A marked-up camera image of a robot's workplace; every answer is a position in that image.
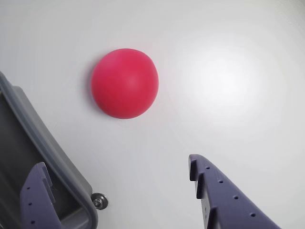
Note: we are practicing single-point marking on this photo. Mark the red ball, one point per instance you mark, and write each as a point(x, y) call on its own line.
point(125, 83)

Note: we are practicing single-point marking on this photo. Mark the small metal bolt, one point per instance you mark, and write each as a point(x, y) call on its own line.
point(99, 200)

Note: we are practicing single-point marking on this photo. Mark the grey plastic container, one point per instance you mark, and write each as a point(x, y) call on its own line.
point(14, 124)

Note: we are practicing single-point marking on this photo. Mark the blue-grey gripper finger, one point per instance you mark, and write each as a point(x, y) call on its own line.
point(228, 205)
point(38, 202)

